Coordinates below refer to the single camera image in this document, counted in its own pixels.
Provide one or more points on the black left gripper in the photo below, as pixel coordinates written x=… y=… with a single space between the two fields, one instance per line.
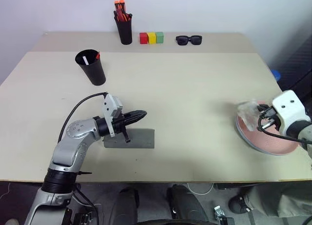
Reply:
x=120 y=124

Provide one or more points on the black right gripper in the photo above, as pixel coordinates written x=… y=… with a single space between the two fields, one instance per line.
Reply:
x=271 y=117

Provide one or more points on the clear plastic wrap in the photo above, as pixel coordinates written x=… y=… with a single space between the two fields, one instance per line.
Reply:
x=247 y=115

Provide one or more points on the white marker with black cap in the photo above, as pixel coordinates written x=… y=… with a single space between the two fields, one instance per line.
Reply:
x=85 y=60

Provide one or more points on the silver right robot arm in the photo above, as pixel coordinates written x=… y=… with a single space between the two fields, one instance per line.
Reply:
x=306 y=133

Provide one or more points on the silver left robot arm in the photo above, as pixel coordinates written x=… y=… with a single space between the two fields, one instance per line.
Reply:
x=73 y=147

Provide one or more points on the grey rectangular box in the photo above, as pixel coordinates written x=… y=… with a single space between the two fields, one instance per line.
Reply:
x=141 y=138

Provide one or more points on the pink plate with grey rim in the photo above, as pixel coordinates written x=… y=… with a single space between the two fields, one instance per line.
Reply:
x=268 y=142

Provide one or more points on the black textured case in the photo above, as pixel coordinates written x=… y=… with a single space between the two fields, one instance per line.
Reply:
x=299 y=71

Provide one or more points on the black tapered cup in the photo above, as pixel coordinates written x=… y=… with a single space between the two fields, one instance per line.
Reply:
x=96 y=72

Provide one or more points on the red block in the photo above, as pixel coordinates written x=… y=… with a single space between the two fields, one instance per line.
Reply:
x=143 y=38

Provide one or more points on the yellow block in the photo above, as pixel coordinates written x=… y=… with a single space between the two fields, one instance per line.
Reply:
x=152 y=38

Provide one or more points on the green block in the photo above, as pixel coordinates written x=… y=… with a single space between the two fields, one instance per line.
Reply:
x=159 y=37

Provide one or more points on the black pen holder cup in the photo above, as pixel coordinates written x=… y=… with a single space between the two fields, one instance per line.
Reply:
x=125 y=32

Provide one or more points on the black sunglasses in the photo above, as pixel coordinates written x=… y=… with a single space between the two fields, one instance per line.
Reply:
x=181 y=40

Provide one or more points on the person's olive trouser leg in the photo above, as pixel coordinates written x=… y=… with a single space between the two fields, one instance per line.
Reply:
x=280 y=203

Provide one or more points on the person's black sneaker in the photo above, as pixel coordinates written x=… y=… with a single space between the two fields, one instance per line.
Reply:
x=240 y=204

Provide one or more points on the red and black pen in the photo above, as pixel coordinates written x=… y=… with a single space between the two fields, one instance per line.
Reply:
x=120 y=16
x=126 y=17

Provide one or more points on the dark rounded shape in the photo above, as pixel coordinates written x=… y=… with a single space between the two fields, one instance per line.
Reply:
x=185 y=205

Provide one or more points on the silver metal clamp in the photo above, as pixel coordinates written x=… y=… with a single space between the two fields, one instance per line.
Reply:
x=220 y=212

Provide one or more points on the orange capped black pen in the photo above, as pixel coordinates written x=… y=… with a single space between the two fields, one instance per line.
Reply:
x=122 y=5
x=117 y=5

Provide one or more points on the black equipment box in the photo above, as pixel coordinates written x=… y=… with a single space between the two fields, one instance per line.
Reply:
x=81 y=217

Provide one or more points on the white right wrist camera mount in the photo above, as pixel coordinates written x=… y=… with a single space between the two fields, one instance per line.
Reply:
x=290 y=110

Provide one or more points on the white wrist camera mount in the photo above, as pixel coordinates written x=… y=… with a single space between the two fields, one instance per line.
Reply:
x=108 y=108
x=290 y=110

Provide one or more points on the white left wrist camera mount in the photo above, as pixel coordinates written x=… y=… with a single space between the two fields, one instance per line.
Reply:
x=108 y=108

